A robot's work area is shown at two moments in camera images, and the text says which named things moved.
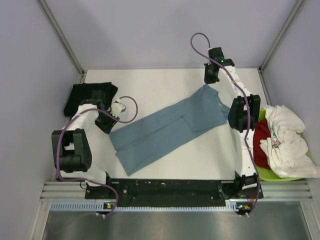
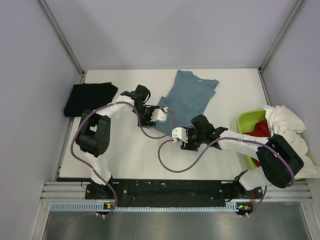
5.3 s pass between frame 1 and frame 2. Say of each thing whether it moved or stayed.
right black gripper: moved
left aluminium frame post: stayed
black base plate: stayed
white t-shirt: stayed
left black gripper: moved
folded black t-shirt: stayed
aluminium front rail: stayed
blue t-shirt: moved
